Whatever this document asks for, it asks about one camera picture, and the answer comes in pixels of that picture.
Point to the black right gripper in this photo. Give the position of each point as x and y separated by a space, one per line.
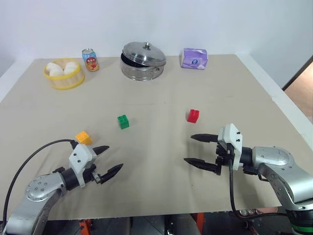
223 156

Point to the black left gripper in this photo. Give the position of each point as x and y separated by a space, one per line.
90 173

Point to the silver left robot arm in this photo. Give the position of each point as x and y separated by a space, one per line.
36 193

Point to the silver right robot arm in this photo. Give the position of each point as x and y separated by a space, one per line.
276 159

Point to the orange toy brick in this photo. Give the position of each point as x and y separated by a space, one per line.
84 138

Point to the red toy brick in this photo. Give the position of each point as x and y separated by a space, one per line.
193 116

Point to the green toy brick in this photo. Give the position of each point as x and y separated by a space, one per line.
123 121

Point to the beige table mat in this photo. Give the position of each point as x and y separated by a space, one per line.
151 159

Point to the yellow steamer basket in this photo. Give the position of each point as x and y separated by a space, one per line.
64 80

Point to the purple tissue pack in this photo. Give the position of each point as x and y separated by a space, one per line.
194 60

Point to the white steamed bun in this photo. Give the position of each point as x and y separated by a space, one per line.
69 70
52 66
56 72
71 64

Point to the printed drink can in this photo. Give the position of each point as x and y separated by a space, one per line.
91 61

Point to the stainless steel pot lid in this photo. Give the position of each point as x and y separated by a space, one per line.
143 54

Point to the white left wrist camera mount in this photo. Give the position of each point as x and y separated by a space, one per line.
80 156

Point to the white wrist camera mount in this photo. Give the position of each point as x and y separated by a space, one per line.
231 137
80 156

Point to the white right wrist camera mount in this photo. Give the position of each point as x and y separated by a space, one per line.
231 137

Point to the orange metal bracket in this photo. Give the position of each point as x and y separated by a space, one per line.
85 227
200 224

